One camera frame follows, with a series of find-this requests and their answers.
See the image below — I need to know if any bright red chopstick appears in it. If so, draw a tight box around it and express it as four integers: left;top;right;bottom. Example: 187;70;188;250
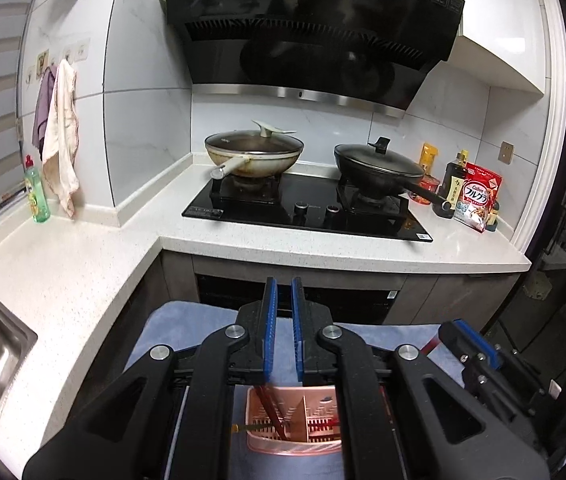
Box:
255;385;287;440
308;418;341;434

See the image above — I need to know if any green chopstick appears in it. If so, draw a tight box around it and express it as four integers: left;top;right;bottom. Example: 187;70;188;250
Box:
231;422;277;434

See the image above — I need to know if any maroon chopstick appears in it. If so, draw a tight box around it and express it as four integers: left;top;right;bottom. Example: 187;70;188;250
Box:
421;336;440;356

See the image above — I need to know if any blue plush table mat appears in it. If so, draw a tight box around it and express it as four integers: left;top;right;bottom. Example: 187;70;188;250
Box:
124;299;470;480

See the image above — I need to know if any pink perforated utensil holder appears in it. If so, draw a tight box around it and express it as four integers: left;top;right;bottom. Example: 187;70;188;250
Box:
244;386;341;457

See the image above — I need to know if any small dark jar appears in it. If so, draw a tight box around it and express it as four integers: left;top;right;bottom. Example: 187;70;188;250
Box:
484;200;500;232

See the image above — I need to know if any red cereal bag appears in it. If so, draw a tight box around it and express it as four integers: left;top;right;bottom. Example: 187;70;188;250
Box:
453;162;502;232

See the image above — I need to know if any dark soy sauce bottle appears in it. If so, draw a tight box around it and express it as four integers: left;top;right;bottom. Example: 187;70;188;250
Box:
432;150;468;219

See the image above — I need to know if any red snack packet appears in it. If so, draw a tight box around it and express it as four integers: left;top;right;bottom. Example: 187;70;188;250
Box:
407;173;441;206

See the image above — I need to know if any black gas stove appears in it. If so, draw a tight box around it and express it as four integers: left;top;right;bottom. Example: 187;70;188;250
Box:
182;174;434;243

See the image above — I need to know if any yellow seasoning packet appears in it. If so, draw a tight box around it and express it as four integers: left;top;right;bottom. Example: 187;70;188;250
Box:
419;142;439;176

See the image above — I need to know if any black wok with lid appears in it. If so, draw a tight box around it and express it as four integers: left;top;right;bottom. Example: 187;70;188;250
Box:
334;136;449;208

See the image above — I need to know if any green dish soap bottle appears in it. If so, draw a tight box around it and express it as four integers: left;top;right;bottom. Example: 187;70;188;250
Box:
24;155;50;223

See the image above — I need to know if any beige wok with glass lid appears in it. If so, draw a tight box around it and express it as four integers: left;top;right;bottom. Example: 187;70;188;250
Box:
204;119;305;180

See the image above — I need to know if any cream hanging towel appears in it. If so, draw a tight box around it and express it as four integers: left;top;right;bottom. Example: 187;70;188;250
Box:
41;58;80;218

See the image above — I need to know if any purple hanging cloth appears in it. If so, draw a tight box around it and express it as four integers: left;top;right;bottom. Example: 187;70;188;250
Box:
32;65;58;156

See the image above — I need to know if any black range hood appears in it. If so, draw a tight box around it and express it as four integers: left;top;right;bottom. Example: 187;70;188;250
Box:
165;0;464;117

